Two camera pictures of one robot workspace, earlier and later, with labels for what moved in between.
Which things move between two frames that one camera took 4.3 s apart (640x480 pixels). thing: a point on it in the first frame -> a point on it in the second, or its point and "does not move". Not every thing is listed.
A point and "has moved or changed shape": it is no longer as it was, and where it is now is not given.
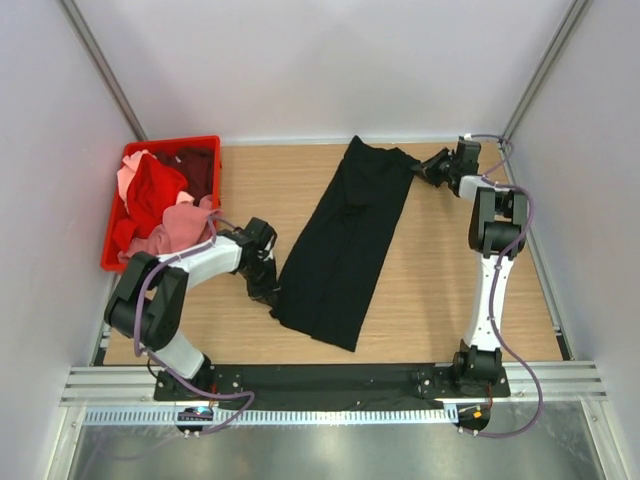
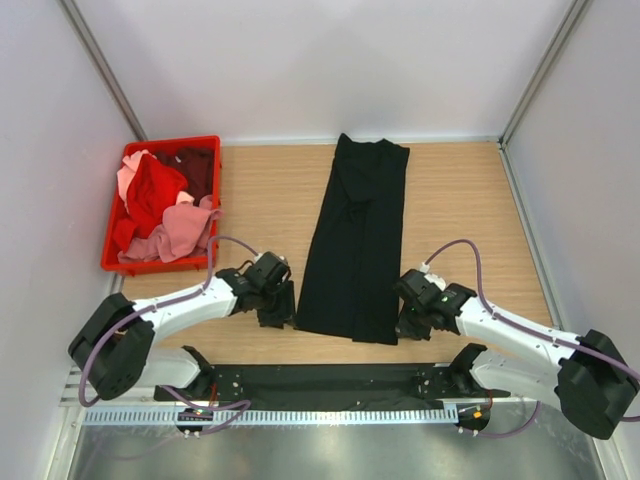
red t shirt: x=153 y=187 does not move
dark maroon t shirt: x=197 y=165 does not move
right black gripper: x=427 y=167 -> x=405 y=329
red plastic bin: x=109 y=258 does not move
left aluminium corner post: x=103 y=67 does not move
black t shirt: x=330 y=260 has moved or changed shape
